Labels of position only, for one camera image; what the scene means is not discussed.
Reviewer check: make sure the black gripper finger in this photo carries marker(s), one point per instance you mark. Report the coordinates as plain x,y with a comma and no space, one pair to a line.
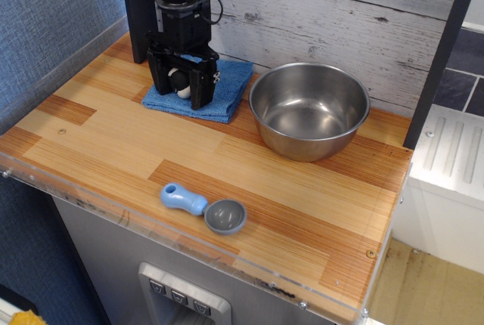
159,69
203,77

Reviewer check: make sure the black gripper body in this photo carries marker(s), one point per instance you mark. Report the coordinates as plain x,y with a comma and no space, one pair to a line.
183,39

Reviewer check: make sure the plush sushi roll toy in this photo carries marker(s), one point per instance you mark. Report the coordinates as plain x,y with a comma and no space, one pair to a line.
180,83

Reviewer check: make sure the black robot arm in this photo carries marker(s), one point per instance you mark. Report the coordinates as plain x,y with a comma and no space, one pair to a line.
173,37

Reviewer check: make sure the blue folded cloth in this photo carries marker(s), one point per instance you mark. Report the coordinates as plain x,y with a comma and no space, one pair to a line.
234,78

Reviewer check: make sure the orange yellow object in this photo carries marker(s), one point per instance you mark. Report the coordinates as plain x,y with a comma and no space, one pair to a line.
26,318

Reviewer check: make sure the stainless steel bowl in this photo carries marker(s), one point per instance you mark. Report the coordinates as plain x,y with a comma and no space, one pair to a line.
308,111

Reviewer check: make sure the blue grey toy scoop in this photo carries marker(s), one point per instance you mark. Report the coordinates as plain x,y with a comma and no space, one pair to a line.
223,217

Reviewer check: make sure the grey toy kitchen cabinet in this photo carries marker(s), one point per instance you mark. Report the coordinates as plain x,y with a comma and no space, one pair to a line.
120,264

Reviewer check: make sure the silver dispenser button panel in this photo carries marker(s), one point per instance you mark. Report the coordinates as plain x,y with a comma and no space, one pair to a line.
181,296

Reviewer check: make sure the white ridged side cabinet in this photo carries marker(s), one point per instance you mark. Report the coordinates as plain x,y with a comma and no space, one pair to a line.
441,209

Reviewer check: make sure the dark right vertical post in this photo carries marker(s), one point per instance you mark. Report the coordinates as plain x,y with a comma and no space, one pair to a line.
449,37

